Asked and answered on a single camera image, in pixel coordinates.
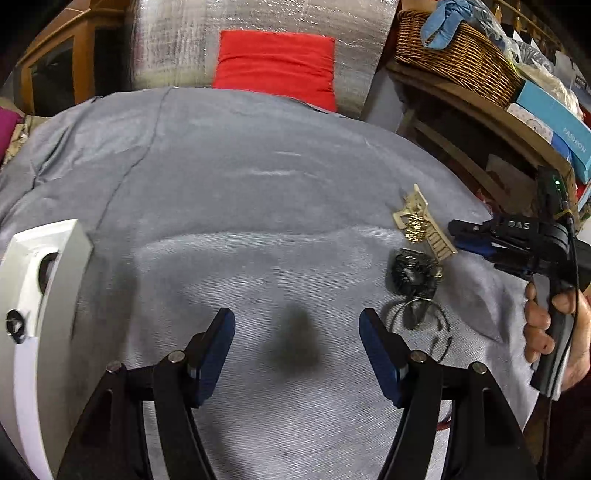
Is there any grey table cloth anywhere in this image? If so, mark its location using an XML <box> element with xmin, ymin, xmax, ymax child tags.
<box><xmin>0</xmin><ymin>86</ymin><xmax>539</xmax><ymax>480</ymax></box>

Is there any silver foil insulation board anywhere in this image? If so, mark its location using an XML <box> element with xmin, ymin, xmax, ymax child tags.
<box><xmin>127</xmin><ymin>1</ymin><xmax>399</xmax><ymax>118</ymax></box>

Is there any person's right hand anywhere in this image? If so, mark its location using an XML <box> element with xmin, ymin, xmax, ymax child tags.
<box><xmin>524</xmin><ymin>283</ymin><xmax>590</xmax><ymax>391</ymax></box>

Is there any clear glass bangle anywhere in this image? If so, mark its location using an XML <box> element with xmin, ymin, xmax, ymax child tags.
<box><xmin>386</xmin><ymin>297</ymin><xmax>452</xmax><ymax>332</ymax></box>

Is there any blue cloth in basket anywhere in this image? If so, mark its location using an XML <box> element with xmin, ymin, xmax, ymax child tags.
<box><xmin>420</xmin><ymin>0</ymin><xmax>509</xmax><ymax>52</ymax></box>

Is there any small black ring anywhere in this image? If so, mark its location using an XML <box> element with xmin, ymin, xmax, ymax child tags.
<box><xmin>5</xmin><ymin>309</ymin><xmax>28</xmax><ymax>345</ymax></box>

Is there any black beaded bracelet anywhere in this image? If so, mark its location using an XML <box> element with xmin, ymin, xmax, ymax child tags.
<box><xmin>385</xmin><ymin>247</ymin><xmax>445</xmax><ymax>298</ymax></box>

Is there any magenta pillow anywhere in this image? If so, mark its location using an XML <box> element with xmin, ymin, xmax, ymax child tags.
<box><xmin>0</xmin><ymin>108</ymin><xmax>23</xmax><ymax>160</ymax></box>

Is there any white jewelry tray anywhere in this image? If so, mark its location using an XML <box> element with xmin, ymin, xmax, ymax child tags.
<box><xmin>1</xmin><ymin>219</ymin><xmax>93</xmax><ymax>479</ymax></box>

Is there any gold snowflake brooch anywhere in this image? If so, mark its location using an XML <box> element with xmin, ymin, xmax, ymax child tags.
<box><xmin>405</xmin><ymin>213</ymin><xmax>429</xmax><ymax>243</ymax></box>

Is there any cream hair claw clip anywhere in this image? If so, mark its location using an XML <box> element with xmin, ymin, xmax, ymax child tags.
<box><xmin>392</xmin><ymin>184</ymin><xmax>457</xmax><ymax>262</ymax></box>

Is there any wooden shelf table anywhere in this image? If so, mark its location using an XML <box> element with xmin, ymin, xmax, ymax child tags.
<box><xmin>387</xmin><ymin>61</ymin><xmax>578</xmax><ymax>214</ymax></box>

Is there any red cushion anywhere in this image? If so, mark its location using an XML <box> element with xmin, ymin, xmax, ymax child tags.
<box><xmin>212</xmin><ymin>30</ymin><xmax>337</xmax><ymax>112</ymax></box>

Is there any wicker basket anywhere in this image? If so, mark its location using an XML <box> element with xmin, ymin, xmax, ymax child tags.
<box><xmin>394</xmin><ymin>10</ymin><xmax>525</xmax><ymax>108</ymax></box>

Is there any white blue patterned box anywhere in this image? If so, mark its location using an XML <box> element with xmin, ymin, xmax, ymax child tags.
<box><xmin>507</xmin><ymin>103</ymin><xmax>572</xmax><ymax>162</ymax></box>

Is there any light blue shoe box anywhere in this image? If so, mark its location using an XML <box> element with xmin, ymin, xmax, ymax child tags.
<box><xmin>517</xmin><ymin>81</ymin><xmax>591</xmax><ymax>184</ymax></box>

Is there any wooden cabinet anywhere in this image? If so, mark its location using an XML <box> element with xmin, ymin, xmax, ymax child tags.
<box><xmin>14</xmin><ymin>0</ymin><xmax>130</xmax><ymax>117</ymax></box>

